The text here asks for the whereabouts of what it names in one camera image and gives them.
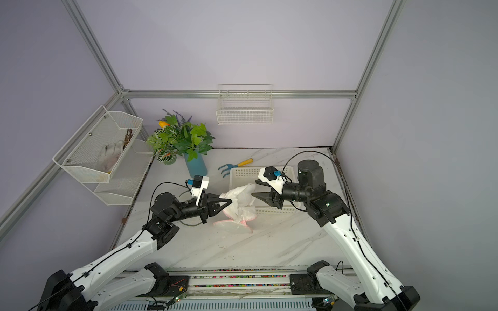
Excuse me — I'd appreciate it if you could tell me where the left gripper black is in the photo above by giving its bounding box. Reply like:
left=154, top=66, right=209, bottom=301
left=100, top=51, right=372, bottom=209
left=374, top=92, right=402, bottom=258
left=169, top=192, right=232, bottom=224

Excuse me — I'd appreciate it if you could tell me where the pink trimmed laundry bag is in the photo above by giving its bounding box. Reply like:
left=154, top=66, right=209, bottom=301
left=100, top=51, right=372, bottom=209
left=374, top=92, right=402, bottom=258
left=213, top=183, right=257, bottom=234

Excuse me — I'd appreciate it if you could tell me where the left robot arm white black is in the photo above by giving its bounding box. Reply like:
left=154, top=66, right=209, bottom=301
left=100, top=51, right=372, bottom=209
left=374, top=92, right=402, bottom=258
left=33, top=193, right=232, bottom=310

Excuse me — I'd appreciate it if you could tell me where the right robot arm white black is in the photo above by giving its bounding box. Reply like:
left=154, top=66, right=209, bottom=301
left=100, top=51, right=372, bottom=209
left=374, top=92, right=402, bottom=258
left=253, top=159, right=420, bottom=310

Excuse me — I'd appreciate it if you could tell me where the white plastic basket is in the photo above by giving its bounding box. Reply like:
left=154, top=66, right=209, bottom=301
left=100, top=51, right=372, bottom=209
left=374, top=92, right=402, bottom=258
left=229, top=166, right=302, bottom=215

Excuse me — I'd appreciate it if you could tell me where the teal vase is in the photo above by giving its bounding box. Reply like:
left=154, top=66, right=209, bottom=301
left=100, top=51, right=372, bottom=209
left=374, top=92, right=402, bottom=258
left=184, top=153, right=208, bottom=178

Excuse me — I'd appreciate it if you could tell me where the blue yellow garden fork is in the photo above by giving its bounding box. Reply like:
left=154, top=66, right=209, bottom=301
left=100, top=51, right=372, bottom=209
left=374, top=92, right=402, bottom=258
left=218, top=158, right=254, bottom=178

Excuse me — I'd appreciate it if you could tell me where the artificial green plant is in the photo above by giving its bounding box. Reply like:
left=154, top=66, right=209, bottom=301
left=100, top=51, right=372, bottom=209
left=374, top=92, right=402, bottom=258
left=146, top=110, right=215, bottom=165

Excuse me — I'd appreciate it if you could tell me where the clear glove in shelf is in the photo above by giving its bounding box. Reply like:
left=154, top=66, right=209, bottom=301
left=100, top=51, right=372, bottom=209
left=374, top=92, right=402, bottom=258
left=97, top=141, right=124, bottom=173

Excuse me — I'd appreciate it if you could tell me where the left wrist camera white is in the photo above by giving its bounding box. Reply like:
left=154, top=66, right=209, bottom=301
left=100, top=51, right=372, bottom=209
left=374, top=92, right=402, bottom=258
left=187, top=175, right=210, bottom=206

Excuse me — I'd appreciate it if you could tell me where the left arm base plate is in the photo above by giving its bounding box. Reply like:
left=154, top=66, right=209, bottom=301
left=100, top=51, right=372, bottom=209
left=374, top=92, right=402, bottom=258
left=150, top=275, right=190, bottom=297

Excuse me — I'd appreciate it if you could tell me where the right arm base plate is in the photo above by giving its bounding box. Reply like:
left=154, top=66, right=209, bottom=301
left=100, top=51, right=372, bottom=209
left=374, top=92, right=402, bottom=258
left=289, top=273, right=322, bottom=295

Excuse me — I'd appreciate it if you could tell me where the white wire wall basket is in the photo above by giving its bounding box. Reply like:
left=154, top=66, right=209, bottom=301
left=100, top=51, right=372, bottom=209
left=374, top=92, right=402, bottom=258
left=216, top=84, right=274, bottom=126

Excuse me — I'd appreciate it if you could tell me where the aluminium frame rail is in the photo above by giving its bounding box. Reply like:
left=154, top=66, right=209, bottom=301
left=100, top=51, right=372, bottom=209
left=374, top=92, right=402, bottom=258
left=122, top=90, right=357, bottom=99

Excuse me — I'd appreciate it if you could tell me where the white mesh wall shelf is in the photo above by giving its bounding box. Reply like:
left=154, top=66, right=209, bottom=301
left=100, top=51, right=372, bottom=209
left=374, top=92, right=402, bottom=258
left=53, top=106, right=153, bottom=206

